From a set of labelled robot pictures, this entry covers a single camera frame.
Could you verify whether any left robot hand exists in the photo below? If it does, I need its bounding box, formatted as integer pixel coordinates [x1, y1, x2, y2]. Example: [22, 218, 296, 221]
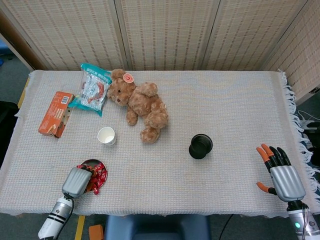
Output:
[61, 166, 93, 199]

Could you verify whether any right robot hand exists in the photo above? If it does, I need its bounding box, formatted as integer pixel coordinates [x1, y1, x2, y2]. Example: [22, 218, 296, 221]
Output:
[256, 143, 307, 202]

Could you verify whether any silver metal plate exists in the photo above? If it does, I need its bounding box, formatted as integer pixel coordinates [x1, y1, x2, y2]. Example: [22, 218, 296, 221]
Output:
[79, 158, 108, 191]

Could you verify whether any white paper cup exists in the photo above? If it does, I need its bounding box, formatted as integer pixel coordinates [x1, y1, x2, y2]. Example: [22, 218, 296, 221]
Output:
[97, 126, 117, 148]

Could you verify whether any yellow floor tape strip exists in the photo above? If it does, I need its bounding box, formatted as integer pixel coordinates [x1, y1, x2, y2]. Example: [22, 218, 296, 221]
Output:
[17, 77, 31, 109]
[74, 214, 86, 240]

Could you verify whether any orange block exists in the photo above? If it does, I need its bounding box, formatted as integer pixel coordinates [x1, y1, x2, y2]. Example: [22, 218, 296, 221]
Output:
[88, 224, 105, 240]

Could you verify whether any orange cardboard box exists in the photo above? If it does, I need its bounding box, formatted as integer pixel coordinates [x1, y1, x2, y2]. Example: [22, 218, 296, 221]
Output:
[37, 90, 76, 139]

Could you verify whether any teal silver snack bag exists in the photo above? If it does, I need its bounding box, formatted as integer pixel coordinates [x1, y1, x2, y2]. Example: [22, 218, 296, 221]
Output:
[67, 62, 113, 118]

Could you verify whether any black mesh pen holder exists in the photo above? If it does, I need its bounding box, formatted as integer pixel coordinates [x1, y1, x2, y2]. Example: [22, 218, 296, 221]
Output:
[188, 133, 214, 160]

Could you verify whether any beige woven tablecloth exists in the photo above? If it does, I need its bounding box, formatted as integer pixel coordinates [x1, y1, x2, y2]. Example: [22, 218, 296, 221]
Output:
[0, 69, 320, 218]

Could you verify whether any brown teddy bear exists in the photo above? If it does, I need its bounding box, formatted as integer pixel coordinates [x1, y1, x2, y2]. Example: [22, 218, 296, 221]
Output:
[106, 68, 170, 145]

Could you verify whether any brown wooden door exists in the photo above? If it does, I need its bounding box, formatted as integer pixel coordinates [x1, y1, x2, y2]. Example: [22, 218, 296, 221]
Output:
[0, 9, 50, 72]

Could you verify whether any blue plastic object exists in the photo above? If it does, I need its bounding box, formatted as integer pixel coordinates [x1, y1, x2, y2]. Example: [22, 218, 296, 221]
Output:
[0, 41, 12, 67]

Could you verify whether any woven folding screen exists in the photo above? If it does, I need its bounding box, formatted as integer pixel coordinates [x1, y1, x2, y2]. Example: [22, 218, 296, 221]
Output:
[0, 0, 320, 106]

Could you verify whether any white cable bundle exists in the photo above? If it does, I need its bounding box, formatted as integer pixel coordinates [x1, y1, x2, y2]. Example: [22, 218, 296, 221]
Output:
[297, 109, 316, 131]

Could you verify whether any black floor cable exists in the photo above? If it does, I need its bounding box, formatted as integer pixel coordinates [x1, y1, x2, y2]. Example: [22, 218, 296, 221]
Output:
[219, 214, 235, 240]

